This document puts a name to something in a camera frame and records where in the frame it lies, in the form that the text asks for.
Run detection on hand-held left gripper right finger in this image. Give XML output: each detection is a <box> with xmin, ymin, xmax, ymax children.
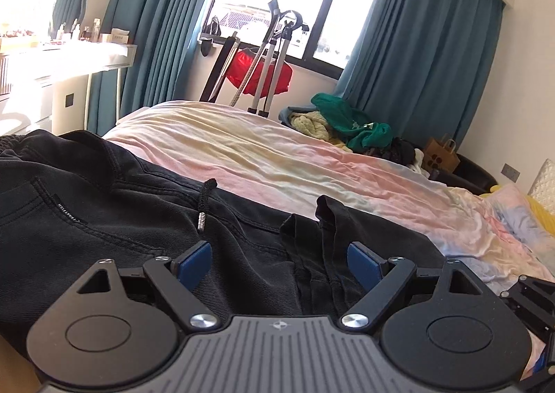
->
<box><xmin>340</xmin><ymin>242</ymin><xmax>480</xmax><ymax>328</ymax></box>

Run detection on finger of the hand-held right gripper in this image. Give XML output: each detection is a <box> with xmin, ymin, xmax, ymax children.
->
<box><xmin>498</xmin><ymin>275</ymin><xmax>555</xmax><ymax>335</ymax></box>
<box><xmin>518</xmin><ymin>334</ymin><xmax>555</xmax><ymax>393</ymax></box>

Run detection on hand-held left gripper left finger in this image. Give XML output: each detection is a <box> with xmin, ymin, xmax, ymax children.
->
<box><xmin>76</xmin><ymin>241</ymin><xmax>218</xmax><ymax>332</ymax></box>

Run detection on black pants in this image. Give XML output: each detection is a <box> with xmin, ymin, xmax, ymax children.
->
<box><xmin>0</xmin><ymin>129</ymin><xmax>449</xmax><ymax>359</ymax></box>

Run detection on dark clothes pile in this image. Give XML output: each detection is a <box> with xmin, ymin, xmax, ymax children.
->
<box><xmin>370</xmin><ymin>137</ymin><xmax>419</xmax><ymax>166</ymax></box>

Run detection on pastel pillow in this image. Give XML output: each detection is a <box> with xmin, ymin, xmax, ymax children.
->
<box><xmin>479</xmin><ymin>183</ymin><xmax>555</xmax><ymax>248</ymax></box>

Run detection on white cloth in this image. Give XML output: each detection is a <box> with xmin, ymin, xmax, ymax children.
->
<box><xmin>410</xmin><ymin>148</ymin><xmax>434</xmax><ymax>179</ymax></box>

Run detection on white quilted headboard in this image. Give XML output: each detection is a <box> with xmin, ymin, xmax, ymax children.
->
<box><xmin>526</xmin><ymin>156</ymin><xmax>555</xmax><ymax>203</ymax></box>

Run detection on pastel tie-dye bed sheet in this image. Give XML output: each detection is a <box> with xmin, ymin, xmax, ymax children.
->
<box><xmin>104</xmin><ymin>100</ymin><xmax>555</xmax><ymax>290</ymax></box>

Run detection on brown paper bag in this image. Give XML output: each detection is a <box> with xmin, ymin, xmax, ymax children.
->
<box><xmin>422</xmin><ymin>137</ymin><xmax>461</xmax><ymax>174</ymax></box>

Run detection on black leather seat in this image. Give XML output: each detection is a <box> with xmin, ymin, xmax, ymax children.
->
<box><xmin>438</xmin><ymin>153</ymin><xmax>499</xmax><ymax>196</ymax></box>

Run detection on green garment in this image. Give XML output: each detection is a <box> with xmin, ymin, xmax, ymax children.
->
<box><xmin>311</xmin><ymin>93</ymin><xmax>394</xmax><ymax>150</ymax></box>

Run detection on cream knitted garment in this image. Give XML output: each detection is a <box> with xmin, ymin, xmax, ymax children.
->
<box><xmin>290</xmin><ymin>111</ymin><xmax>343</xmax><ymax>143</ymax></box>

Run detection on blue-grey chair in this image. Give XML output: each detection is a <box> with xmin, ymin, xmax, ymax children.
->
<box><xmin>277</xmin><ymin>104</ymin><xmax>315</xmax><ymax>127</ymax></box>

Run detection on black ironing board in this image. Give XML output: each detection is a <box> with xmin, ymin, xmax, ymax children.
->
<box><xmin>199</xmin><ymin>36</ymin><xmax>242</xmax><ymax>106</ymax></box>

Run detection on red garment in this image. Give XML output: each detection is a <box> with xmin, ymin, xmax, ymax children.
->
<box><xmin>223</xmin><ymin>48</ymin><xmax>294</xmax><ymax>96</ymax></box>

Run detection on teal curtain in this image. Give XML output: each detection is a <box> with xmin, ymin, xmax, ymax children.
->
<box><xmin>87</xmin><ymin>0</ymin><xmax>239</xmax><ymax>137</ymax></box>
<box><xmin>332</xmin><ymin>0</ymin><xmax>506</xmax><ymax>151</ymax></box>

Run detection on pair of crutches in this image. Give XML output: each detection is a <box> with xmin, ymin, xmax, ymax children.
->
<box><xmin>228</xmin><ymin>0</ymin><xmax>310</xmax><ymax>117</ymax></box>

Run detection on white dressing table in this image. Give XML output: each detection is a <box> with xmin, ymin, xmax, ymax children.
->
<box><xmin>0</xmin><ymin>41</ymin><xmax>138</xmax><ymax>135</ymax></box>

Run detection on beige tissue box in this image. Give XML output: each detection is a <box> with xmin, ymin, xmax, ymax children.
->
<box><xmin>99</xmin><ymin>27</ymin><xmax>131</xmax><ymax>45</ymax></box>

